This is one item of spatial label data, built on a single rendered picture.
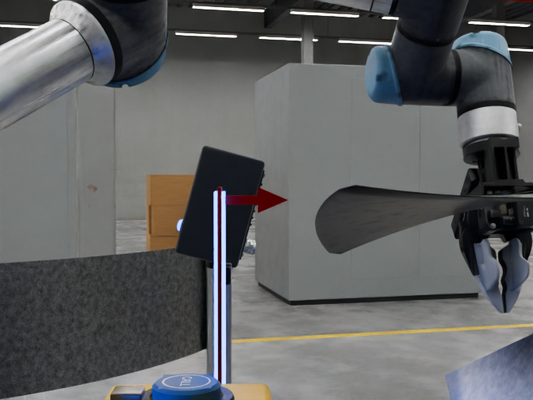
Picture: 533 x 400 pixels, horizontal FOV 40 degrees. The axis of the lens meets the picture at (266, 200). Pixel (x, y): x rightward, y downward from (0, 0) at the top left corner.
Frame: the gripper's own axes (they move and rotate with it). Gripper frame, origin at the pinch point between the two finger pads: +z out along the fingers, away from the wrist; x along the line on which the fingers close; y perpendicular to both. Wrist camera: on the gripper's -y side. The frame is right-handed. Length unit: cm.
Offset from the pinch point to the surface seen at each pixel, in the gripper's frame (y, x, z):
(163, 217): -746, -122, -200
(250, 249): -34.4, -31.1, -14.5
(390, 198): 33.6, -20.3, -4.7
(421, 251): -601, 142, -126
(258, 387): 45, -32, 10
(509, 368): 23.1, -8.2, 8.8
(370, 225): 21.0, -19.8, -5.4
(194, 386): 48, -35, 10
